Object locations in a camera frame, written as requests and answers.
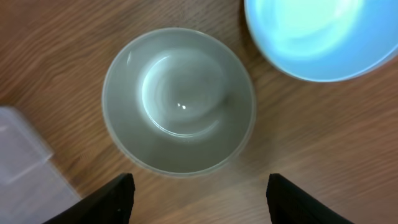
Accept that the light blue bowl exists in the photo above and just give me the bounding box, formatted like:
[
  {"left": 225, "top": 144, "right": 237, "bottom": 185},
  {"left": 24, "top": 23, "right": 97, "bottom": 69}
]
[{"left": 244, "top": 0, "right": 397, "bottom": 83}]

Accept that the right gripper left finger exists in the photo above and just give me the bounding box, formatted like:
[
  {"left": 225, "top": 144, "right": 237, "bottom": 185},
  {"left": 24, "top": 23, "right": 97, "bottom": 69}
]
[{"left": 44, "top": 173, "right": 135, "bottom": 224}]

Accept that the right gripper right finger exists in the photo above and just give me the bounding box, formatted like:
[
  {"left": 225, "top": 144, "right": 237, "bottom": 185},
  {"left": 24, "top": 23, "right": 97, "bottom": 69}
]
[{"left": 266, "top": 173, "right": 353, "bottom": 224}]

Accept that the grey bowl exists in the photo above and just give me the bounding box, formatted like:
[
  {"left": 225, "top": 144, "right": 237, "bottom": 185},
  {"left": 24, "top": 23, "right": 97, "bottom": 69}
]
[{"left": 101, "top": 27, "right": 256, "bottom": 177}]

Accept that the clear plastic storage bin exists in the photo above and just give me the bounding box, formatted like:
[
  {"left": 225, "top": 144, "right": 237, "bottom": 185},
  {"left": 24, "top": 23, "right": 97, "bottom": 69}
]
[{"left": 1, "top": 106, "right": 81, "bottom": 223}]

